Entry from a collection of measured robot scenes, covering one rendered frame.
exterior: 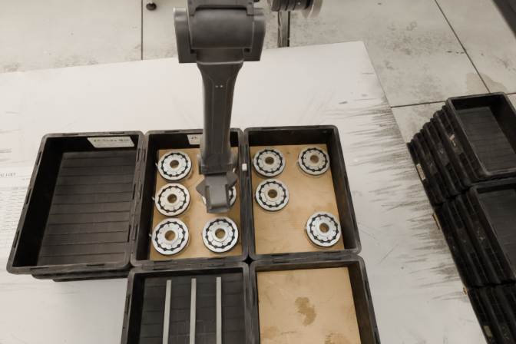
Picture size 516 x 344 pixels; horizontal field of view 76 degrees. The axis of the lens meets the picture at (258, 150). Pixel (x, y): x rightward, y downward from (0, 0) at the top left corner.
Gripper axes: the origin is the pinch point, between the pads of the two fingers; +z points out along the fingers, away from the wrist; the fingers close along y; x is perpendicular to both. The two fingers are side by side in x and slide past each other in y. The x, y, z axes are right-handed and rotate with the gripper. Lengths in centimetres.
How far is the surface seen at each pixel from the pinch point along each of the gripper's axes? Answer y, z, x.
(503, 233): 81, 50, -93
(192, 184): -2.7, 6.3, 9.5
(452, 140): 98, 40, -52
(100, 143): -13.4, 1.6, 38.7
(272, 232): 3.0, 5.2, -19.0
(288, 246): 3.0, 5.0, -25.0
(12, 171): -40, 20, 64
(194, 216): -9.3, 5.7, 1.5
